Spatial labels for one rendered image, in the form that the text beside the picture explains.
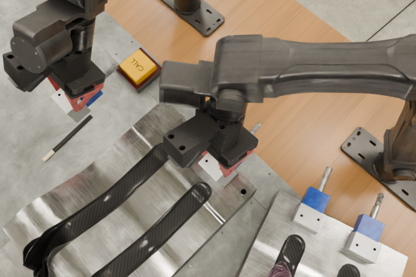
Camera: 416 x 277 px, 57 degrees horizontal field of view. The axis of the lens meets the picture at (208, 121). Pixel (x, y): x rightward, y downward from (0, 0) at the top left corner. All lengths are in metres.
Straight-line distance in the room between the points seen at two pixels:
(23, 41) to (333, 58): 0.39
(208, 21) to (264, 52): 0.52
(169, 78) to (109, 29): 0.50
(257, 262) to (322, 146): 0.29
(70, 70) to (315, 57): 0.38
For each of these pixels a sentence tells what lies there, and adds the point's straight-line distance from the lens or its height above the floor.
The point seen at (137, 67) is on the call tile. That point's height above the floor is 0.84.
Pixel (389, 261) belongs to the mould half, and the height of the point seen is 0.86.
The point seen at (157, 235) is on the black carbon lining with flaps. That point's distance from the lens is 0.74.
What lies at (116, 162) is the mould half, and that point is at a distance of 0.77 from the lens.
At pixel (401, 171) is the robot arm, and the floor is 0.93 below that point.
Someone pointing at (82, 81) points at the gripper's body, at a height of 1.04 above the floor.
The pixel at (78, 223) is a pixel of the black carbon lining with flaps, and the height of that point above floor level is 0.91.
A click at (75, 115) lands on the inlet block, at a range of 0.77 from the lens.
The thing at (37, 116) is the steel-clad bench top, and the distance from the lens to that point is 0.95.
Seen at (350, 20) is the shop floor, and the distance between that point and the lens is 2.05.
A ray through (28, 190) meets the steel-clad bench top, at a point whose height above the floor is 0.80.
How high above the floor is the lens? 1.61
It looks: 70 degrees down
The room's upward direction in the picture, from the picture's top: 4 degrees counter-clockwise
